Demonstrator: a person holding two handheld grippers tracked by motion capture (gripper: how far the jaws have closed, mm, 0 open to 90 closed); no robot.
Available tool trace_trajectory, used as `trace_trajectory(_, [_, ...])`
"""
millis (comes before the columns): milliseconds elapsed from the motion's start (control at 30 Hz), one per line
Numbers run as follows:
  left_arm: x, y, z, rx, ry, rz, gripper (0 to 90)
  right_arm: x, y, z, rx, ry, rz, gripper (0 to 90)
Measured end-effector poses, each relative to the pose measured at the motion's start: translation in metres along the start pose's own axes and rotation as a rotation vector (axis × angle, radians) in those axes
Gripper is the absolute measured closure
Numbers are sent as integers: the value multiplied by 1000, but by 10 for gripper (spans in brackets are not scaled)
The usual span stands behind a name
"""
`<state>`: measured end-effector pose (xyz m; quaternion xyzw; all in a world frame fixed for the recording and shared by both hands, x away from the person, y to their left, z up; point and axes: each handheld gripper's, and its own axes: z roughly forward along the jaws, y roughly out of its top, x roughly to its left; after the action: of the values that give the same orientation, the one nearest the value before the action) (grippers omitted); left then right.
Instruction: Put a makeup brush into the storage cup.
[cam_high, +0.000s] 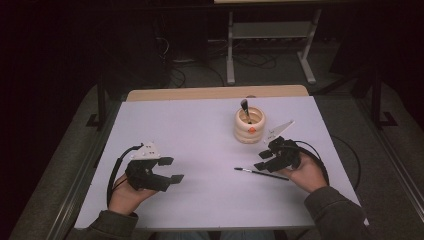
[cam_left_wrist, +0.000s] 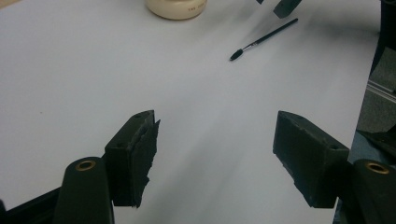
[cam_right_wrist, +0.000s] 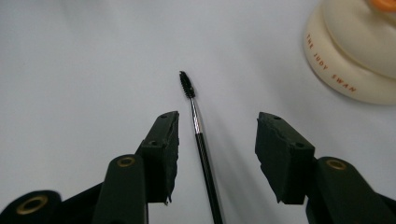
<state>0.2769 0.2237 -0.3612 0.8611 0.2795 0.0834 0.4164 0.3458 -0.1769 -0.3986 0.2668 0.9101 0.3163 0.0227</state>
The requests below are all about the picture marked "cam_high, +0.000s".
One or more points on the black metal stand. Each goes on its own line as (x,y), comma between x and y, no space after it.
(101,106)
(377,103)

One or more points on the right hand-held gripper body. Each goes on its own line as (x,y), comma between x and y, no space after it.
(283,156)

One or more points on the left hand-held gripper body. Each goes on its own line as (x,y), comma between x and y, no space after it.
(145,175)

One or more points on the person's right hand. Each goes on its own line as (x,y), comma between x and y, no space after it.
(306,175)

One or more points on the thin black brush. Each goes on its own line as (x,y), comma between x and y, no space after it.
(253,172)

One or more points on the white metal stand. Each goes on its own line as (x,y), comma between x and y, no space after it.
(270,30)

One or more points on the thick black pen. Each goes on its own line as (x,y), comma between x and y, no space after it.
(245,106)

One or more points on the person's left hand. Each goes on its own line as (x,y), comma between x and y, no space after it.
(128,198)

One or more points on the wooden table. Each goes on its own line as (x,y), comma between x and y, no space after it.
(216,92)

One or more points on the cream ribbed ceramic cup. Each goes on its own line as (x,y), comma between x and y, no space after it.
(249,131)

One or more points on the metal rail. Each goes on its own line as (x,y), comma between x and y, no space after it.
(76,186)
(396,163)

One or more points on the white board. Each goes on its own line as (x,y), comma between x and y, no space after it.
(200,193)

